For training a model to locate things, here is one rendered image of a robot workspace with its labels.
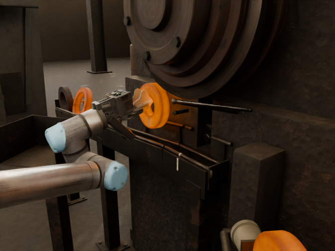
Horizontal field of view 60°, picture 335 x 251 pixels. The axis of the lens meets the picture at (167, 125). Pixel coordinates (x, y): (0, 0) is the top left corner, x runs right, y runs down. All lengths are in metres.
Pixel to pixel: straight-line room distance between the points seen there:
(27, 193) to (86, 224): 1.16
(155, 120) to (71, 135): 0.28
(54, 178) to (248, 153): 0.43
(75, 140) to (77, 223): 1.03
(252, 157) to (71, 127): 0.49
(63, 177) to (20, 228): 1.22
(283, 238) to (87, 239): 1.35
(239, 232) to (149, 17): 0.51
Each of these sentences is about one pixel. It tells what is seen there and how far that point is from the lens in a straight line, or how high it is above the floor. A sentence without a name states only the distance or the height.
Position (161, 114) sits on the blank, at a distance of 0.93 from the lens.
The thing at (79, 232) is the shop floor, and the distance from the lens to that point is 1.76.
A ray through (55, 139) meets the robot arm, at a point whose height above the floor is 0.78.
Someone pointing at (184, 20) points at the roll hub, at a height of 1.07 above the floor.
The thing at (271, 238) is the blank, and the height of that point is 0.78.
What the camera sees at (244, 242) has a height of 0.72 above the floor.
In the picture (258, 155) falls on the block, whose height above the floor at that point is 0.80.
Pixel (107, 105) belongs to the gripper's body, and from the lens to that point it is 0.89.
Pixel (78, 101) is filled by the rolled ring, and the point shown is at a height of 0.68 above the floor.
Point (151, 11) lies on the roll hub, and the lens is 0.72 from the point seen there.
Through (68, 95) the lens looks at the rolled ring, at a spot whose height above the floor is 0.71.
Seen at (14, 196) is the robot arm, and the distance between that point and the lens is 0.66.
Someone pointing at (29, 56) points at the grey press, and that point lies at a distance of 3.57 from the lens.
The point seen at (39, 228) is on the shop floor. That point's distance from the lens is 1.87.
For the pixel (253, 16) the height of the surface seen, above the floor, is 1.08.
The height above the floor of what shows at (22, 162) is 0.59.
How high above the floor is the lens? 1.06
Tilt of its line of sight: 18 degrees down
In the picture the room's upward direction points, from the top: straight up
